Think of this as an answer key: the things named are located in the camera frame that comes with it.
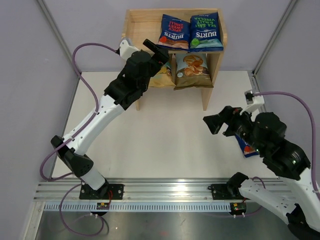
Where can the white slotted cable duct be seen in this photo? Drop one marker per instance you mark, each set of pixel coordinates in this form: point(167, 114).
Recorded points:
point(194, 207)

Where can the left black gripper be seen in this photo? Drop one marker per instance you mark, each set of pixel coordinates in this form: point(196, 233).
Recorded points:
point(160, 56)

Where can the aluminium mounting rail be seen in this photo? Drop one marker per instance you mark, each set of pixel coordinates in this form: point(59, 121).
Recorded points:
point(140, 189)

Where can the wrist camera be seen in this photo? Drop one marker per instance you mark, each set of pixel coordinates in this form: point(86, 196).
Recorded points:
point(254, 102)
point(126, 48)

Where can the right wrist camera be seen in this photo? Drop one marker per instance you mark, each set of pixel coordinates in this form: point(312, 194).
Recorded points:
point(254, 102)

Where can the wooden two-tier shelf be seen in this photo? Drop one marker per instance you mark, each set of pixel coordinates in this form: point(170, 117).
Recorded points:
point(141, 24)

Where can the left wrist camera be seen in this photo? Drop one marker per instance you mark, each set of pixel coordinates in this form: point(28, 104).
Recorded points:
point(126, 48)

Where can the yellow kettle chips bag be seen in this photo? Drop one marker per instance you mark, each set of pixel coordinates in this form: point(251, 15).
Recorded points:
point(163, 78)

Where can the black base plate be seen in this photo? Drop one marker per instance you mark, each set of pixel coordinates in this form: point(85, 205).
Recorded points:
point(107, 191)
point(219, 191)

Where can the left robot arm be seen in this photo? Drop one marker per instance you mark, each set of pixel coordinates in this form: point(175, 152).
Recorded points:
point(128, 87)

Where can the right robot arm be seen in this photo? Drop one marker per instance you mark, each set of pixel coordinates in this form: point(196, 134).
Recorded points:
point(266, 135)

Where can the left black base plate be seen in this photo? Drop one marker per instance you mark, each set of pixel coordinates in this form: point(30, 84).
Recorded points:
point(107, 191)

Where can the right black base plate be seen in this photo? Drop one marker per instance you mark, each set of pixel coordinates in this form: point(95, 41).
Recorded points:
point(219, 191)

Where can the blue sea salt vinegar bag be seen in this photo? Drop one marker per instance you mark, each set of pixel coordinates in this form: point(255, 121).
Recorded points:
point(204, 33)

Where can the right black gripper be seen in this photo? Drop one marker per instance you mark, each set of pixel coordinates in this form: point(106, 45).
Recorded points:
point(228, 115)

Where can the blue Burts bag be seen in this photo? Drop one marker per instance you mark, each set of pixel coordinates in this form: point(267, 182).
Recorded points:
point(247, 150)

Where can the light blue cassava chips bag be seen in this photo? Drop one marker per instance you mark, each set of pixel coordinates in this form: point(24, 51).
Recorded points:
point(192, 71)

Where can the blue spicy sweet chilli bag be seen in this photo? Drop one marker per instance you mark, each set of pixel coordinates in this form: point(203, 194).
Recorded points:
point(175, 33)

